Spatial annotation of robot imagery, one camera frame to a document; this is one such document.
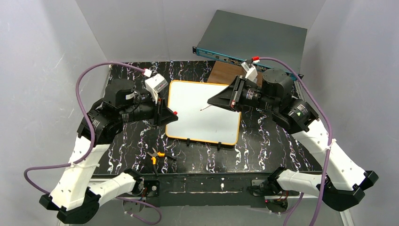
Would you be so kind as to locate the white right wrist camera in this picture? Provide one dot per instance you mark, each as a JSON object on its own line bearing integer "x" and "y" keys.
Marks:
{"x": 250, "y": 68}

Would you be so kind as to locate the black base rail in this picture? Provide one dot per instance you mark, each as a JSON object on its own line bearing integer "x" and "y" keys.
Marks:
{"x": 219, "y": 189}

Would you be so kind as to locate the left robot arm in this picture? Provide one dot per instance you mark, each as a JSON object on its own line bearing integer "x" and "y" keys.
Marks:
{"x": 74, "y": 200}

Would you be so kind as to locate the orange handled pliers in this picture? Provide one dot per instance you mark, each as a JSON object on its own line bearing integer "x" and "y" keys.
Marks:
{"x": 155, "y": 155}

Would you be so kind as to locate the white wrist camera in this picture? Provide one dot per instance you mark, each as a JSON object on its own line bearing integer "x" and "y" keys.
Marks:
{"x": 250, "y": 68}
{"x": 155, "y": 85}

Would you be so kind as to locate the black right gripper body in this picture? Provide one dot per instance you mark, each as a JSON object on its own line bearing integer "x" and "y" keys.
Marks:
{"x": 238, "y": 93}

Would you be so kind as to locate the wooden board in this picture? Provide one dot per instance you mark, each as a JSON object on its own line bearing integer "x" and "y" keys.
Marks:
{"x": 223, "y": 74}

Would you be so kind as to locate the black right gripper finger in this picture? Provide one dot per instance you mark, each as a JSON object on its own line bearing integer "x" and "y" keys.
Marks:
{"x": 221, "y": 101}
{"x": 228, "y": 91}

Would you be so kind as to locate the orange framed whiteboard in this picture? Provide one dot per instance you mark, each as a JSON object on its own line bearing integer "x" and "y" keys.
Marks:
{"x": 212, "y": 125}

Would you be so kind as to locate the aluminium frame rail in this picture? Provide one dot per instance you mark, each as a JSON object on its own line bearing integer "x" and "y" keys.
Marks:
{"x": 117, "y": 213}

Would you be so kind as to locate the grey network switch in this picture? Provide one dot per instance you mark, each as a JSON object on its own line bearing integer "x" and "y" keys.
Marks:
{"x": 233, "y": 38}

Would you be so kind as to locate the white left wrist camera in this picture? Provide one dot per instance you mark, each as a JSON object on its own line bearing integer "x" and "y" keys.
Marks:
{"x": 155, "y": 85}

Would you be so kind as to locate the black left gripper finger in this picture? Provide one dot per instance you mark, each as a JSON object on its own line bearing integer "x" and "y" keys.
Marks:
{"x": 165, "y": 110}
{"x": 166, "y": 119}

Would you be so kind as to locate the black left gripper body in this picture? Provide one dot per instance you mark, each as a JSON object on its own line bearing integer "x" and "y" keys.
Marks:
{"x": 158, "y": 113}

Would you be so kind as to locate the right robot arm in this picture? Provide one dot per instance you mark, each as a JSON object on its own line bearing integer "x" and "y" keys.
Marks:
{"x": 345, "y": 182}

